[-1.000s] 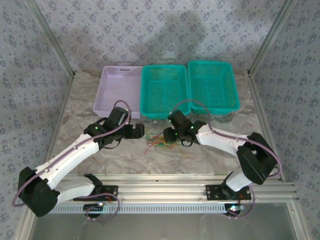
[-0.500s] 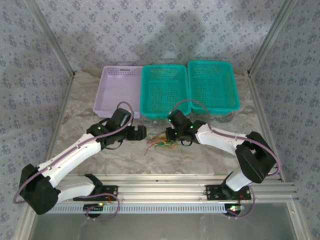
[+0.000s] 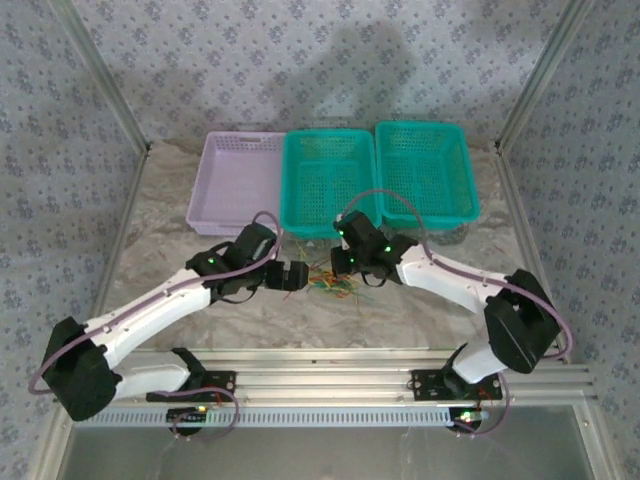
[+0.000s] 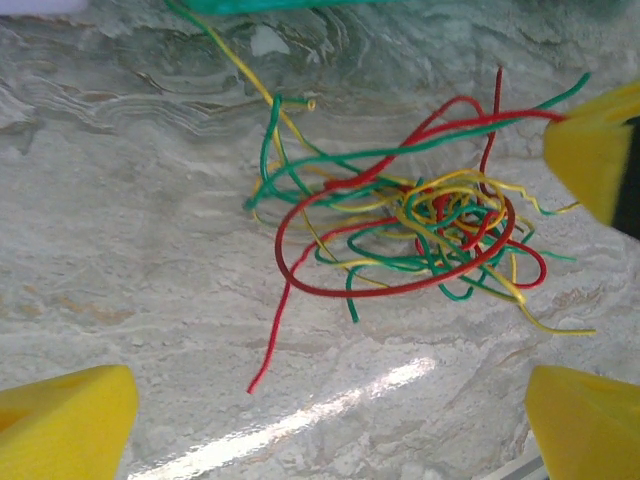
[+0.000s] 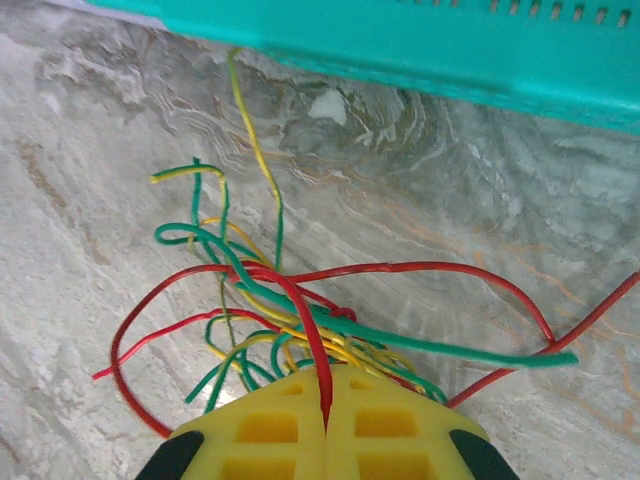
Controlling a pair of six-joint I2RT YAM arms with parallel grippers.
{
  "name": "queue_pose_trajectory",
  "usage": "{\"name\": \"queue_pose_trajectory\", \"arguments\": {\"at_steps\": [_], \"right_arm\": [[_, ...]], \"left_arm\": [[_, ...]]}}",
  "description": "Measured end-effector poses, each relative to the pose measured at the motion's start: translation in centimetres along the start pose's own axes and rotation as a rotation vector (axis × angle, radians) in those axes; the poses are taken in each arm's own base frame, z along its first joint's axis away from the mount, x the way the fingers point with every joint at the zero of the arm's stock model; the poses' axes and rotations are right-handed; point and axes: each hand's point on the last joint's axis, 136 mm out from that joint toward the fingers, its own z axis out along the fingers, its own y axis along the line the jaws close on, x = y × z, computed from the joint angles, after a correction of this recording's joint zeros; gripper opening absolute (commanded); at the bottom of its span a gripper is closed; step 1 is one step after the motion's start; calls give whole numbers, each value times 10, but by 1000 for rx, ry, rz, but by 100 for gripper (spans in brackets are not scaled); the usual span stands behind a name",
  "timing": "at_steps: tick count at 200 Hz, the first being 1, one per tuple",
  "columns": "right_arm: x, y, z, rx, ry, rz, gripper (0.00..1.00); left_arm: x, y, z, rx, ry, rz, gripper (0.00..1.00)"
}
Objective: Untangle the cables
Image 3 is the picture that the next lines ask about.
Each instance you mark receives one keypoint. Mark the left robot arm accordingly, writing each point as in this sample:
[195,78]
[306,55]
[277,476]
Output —
[150,310]

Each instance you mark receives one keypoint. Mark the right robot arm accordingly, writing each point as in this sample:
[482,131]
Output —
[440,280]

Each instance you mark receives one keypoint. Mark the lilac perforated plastic basket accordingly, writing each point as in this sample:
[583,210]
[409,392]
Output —
[235,175]

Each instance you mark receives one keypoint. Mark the teal perforated plastic basket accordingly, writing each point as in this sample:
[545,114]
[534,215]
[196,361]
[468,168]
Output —
[425,165]
[325,170]

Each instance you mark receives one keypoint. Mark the left controller board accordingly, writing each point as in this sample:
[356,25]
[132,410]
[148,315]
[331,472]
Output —
[187,415]

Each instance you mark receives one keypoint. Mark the controller board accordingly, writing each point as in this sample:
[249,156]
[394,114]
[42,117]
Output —
[187,415]
[467,416]

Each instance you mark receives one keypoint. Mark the right controller board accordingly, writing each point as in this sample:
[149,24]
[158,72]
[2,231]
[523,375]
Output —
[467,416]

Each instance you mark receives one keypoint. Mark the aluminium side rail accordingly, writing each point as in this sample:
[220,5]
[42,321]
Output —
[121,225]
[525,220]

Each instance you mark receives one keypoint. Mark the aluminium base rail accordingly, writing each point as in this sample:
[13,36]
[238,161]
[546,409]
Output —
[320,380]

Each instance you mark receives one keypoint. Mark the black left mount plate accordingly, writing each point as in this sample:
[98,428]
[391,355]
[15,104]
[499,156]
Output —
[222,380]

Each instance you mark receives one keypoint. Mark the black mount plate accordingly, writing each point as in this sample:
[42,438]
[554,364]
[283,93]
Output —
[425,382]
[222,380]

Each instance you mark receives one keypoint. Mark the black right mount plate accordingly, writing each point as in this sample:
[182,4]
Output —
[425,382]

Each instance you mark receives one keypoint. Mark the aluminium frame post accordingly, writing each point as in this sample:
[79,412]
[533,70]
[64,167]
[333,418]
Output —
[100,75]
[545,75]

